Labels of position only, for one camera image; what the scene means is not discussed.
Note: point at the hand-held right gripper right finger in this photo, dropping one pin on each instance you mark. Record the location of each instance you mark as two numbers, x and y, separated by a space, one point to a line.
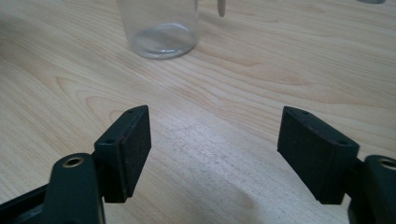
317 155

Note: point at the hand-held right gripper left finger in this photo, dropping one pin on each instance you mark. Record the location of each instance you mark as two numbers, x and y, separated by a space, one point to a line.
124 155

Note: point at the clear pitcher with beige lid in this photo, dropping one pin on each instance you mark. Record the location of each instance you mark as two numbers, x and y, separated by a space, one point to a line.
162 34

